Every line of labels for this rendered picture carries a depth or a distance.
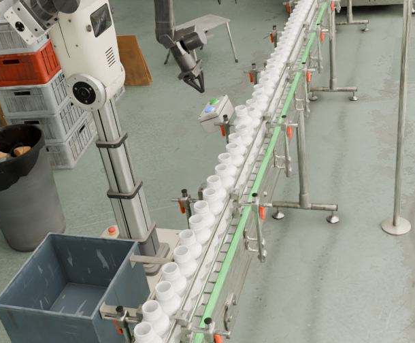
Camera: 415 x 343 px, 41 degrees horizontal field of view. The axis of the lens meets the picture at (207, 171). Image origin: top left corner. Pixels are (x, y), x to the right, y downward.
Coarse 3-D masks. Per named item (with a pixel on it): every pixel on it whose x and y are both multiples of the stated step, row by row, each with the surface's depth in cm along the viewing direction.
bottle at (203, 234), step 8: (192, 216) 138; (200, 216) 138; (192, 224) 136; (200, 224) 136; (200, 232) 137; (208, 232) 138; (200, 240) 137; (208, 240) 138; (208, 256) 140; (208, 264) 141
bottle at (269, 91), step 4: (260, 80) 201; (264, 80) 202; (268, 80) 199; (264, 84) 200; (268, 84) 200; (264, 88) 200; (268, 88) 201; (268, 92) 200; (272, 92) 201; (268, 96) 201; (272, 100) 203; (272, 104) 203; (272, 108) 204; (272, 112) 205; (272, 120) 206
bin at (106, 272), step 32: (32, 256) 169; (64, 256) 181; (96, 256) 176; (128, 256) 162; (32, 288) 169; (64, 288) 186; (96, 288) 184; (128, 288) 163; (32, 320) 152; (64, 320) 147; (96, 320) 146
